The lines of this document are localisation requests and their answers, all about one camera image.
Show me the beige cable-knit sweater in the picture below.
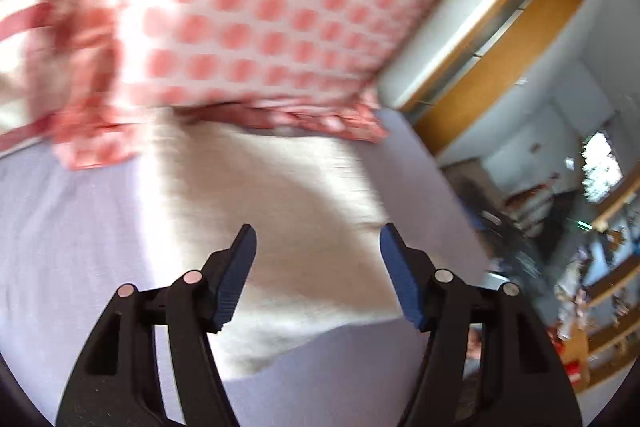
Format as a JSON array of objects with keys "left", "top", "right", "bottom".
[{"left": 131, "top": 106, "right": 494, "bottom": 381}]

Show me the wooden shelf with items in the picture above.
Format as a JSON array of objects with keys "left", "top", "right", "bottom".
[{"left": 547, "top": 167, "right": 639, "bottom": 395}]

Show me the lilac bed sheet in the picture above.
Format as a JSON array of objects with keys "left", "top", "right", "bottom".
[{"left": 1, "top": 109, "right": 487, "bottom": 426}]

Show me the red checked pillow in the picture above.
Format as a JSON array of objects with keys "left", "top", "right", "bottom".
[{"left": 1, "top": 0, "right": 122, "bottom": 156}]

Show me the pink polka dot pillow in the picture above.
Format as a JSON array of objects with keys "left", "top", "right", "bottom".
[{"left": 51, "top": 0, "right": 437, "bottom": 169}]

